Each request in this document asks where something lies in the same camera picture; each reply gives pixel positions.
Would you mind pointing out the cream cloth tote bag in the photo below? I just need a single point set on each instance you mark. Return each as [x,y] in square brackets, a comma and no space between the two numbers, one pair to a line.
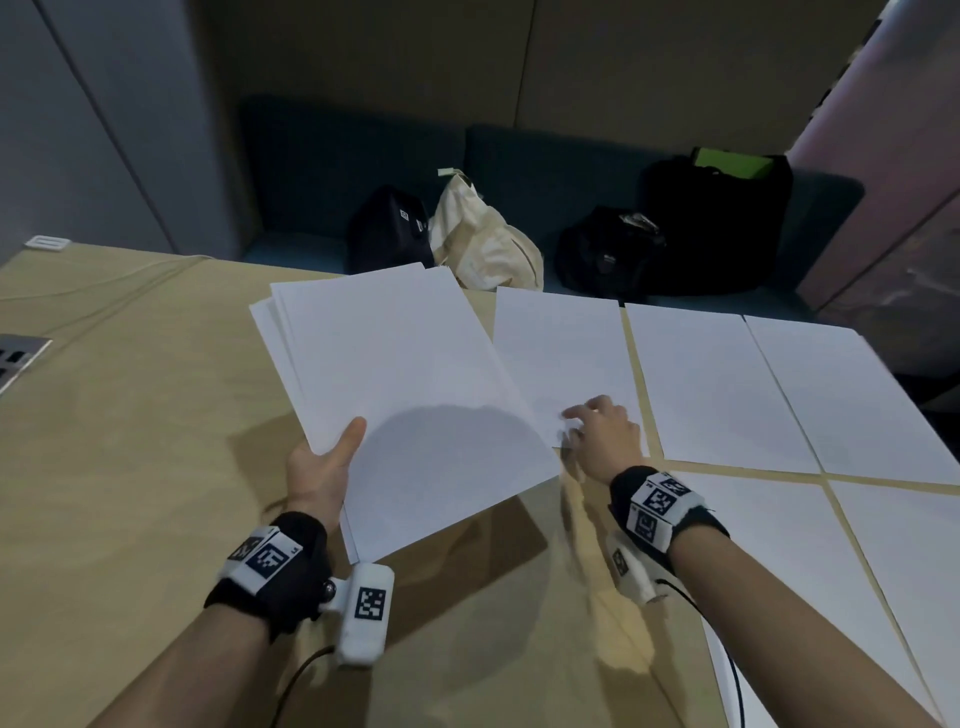
[487,236]

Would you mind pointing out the white wrist marker tag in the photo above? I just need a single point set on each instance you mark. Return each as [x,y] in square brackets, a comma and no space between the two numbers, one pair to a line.
[262,561]
[660,504]

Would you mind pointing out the white right wrist marker tag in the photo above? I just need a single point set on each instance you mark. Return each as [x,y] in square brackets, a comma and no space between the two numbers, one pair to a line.
[660,504]

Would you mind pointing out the person's left hand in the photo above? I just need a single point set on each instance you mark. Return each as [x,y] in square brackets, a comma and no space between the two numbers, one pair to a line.
[315,476]

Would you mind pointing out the white left wrist marker tag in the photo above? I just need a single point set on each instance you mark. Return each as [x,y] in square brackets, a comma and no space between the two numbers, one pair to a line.
[262,561]

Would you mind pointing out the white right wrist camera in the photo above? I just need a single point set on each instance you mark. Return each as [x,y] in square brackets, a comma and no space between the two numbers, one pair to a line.
[634,571]

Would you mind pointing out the small black bag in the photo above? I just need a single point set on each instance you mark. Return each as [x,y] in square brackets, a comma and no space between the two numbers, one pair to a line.
[388,229]

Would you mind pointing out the dark teal sofa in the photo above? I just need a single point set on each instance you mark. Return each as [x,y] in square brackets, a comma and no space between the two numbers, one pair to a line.
[315,172]

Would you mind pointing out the black shoulder bag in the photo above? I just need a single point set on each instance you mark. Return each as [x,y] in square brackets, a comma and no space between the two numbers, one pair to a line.
[607,251]

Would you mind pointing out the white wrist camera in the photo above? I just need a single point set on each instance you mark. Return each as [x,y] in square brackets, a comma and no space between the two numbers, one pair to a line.
[634,571]
[364,615]

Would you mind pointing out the person's right forearm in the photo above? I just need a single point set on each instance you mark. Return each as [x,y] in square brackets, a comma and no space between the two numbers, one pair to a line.
[795,622]

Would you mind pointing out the stack of white paper sheets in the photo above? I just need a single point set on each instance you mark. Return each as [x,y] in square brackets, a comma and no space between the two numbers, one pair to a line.
[405,390]

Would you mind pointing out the person's left forearm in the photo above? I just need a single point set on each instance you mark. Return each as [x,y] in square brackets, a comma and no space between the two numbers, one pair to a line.
[176,667]

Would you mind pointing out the metal table socket panel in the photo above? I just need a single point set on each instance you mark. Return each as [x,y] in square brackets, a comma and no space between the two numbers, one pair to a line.
[16,358]

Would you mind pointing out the white power adapter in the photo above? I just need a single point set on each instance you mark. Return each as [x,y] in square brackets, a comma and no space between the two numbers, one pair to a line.
[46,241]

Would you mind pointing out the person's right thumb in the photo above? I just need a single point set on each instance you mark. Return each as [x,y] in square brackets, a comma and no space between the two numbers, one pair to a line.
[574,436]

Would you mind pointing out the white paper sheet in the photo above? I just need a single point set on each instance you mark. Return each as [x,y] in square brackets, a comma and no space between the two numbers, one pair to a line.
[712,382]
[562,360]
[911,547]
[780,592]
[844,397]

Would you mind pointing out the green folder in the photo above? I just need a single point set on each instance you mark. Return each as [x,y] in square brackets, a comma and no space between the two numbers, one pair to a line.
[731,163]

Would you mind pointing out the large black backpack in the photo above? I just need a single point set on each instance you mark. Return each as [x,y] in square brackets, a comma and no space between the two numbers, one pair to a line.
[724,225]

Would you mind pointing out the person's left thumb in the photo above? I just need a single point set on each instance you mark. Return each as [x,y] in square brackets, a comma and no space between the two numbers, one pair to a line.
[346,442]

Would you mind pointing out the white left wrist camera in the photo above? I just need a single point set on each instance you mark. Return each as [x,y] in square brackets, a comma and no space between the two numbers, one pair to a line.
[364,615]

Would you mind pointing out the person's right hand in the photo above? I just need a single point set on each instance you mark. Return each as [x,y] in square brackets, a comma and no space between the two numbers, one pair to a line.
[611,442]

